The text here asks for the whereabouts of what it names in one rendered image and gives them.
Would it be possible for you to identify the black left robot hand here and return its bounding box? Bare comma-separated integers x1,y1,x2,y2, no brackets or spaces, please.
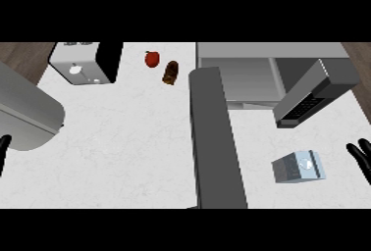
0,134,14,177

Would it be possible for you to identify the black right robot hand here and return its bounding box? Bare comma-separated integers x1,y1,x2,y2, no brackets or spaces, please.
345,138,371,185

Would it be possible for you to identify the pale blue milk carton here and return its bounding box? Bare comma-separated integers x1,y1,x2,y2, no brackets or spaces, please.
269,149,328,184

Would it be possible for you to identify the grey microwave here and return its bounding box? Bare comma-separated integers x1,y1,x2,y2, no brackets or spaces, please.
195,41,361,129

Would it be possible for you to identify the dark grey microwave door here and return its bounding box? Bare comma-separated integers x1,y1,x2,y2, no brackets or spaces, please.
186,66,250,210

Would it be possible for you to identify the silver and black toaster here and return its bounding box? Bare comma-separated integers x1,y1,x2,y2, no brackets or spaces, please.
46,41,124,86

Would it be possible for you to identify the red pepper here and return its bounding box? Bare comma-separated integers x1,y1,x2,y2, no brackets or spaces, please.
144,50,161,69

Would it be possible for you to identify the brown bottle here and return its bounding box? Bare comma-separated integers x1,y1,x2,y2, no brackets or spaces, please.
161,60,181,86

